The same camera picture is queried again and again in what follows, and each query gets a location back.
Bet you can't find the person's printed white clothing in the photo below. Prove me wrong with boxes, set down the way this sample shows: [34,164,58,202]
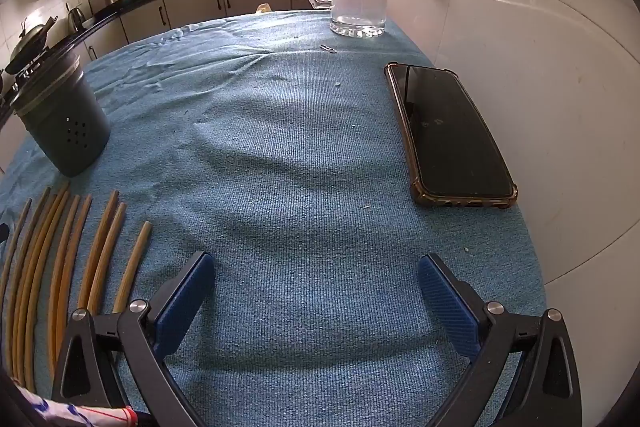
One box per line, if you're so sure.
[15,387,151,427]

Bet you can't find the black smartphone in brown case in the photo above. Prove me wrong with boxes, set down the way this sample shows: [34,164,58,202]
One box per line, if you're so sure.
[384,62,518,209]

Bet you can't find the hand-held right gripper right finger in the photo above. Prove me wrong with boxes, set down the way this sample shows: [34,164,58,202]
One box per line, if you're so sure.
[417,253,583,427]

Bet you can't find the black wok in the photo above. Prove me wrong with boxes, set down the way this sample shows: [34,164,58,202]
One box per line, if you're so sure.
[4,16,58,75]

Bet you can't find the wooden chopsticks group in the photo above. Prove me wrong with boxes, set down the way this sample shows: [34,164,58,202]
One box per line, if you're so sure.
[0,181,153,395]

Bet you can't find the beige lower kitchen cabinets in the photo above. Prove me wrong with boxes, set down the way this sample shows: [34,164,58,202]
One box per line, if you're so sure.
[0,0,333,172]

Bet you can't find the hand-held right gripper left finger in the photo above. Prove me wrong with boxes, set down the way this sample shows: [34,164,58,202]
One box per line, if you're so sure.
[51,251,217,427]

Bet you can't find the gas stove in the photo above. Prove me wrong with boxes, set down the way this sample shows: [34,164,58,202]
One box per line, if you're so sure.
[0,54,56,100]

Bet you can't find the blue tablecloth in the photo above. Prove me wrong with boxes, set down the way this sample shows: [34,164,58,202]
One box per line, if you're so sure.
[0,9,548,427]

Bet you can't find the dark green utensil holder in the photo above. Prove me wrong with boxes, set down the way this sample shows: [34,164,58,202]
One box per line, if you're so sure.
[9,52,112,178]

